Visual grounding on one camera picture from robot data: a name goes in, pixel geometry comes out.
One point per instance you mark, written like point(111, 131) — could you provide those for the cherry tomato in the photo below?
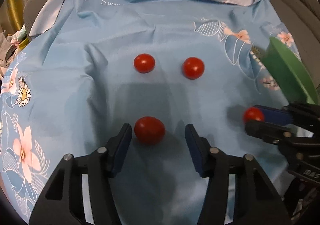
point(193, 68)
point(253, 113)
point(149, 130)
point(144, 63)

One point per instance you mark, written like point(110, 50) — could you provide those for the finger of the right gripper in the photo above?
point(275, 116)
point(269, 133)

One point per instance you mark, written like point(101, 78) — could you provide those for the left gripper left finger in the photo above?
point(103, 164)

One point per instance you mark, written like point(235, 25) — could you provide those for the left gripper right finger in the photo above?
point(212, 163)

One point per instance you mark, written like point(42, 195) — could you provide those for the clutter pile of clothes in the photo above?
point(11, 46)

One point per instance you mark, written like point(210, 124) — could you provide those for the blue floral cloth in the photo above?
point(93, 65)

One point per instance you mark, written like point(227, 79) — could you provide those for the green plastic bowl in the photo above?
point(289, 73)

